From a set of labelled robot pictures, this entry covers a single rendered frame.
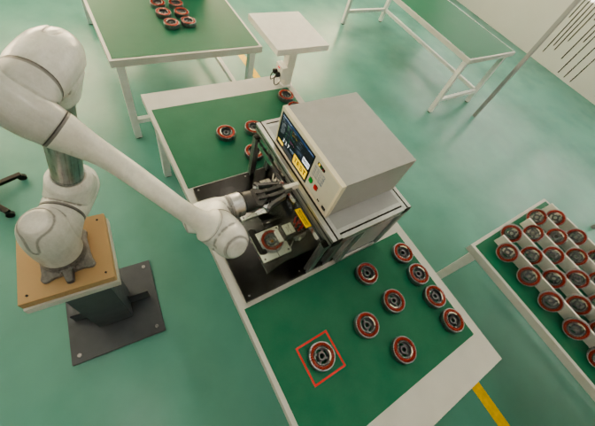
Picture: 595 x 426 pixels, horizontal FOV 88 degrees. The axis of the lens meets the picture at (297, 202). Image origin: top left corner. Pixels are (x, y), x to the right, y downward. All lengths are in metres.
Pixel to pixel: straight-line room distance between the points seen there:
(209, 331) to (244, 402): 0.45
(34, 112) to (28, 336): 1.67
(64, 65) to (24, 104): 0.15
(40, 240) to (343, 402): 1.24
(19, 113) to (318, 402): 1.29
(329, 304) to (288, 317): 0.21
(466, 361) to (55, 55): 1.86
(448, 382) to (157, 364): 1.53
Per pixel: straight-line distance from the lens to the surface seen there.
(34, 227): 1.34
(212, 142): 1.89
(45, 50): 0.98
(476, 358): 1.82
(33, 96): 0.91
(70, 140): 0.91
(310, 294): 1.49
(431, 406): 1.64
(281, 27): 2.06
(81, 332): 2.27
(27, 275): 1.58
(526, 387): 3.04
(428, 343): 1.68
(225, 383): 2.12
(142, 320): 2.20
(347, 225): 1.26
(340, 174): 1.12
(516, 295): 2.14
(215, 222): 0.89
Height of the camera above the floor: 2.12
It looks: 54 degrees down
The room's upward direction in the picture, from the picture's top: 23 degrees clockwise
